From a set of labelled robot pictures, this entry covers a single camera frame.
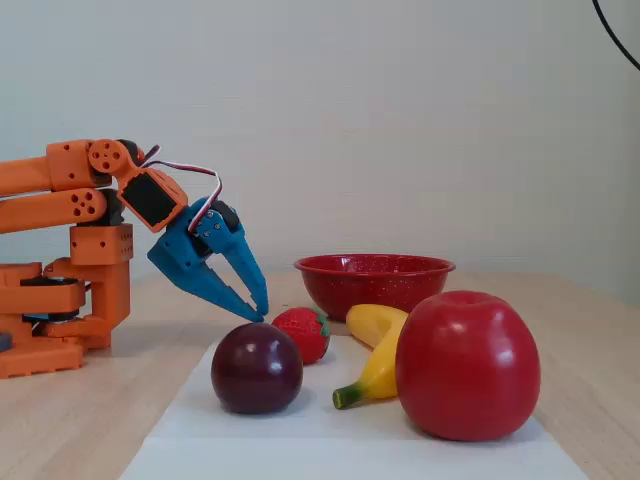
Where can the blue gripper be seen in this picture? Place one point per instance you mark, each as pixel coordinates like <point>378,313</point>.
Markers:
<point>182,250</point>

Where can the yellow toy banana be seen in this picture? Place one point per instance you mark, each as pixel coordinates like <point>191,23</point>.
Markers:
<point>380,365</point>

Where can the orange robot base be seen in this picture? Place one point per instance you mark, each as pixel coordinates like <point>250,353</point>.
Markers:
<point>35,300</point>

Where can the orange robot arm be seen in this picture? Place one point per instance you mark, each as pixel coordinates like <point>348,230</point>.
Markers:
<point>30,172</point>

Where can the red speckled bowl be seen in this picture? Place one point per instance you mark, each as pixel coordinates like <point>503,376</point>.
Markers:
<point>370,285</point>

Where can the red toy strawberry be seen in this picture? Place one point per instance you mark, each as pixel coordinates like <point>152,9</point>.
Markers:
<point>305,335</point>

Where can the dark purple toy plum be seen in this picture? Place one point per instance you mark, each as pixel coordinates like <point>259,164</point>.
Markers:
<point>255,370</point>

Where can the white paper sheet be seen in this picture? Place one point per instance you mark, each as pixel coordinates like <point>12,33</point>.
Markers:
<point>325,422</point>
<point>350,462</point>

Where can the red toy apple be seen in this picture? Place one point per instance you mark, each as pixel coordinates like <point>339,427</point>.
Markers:
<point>465,365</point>

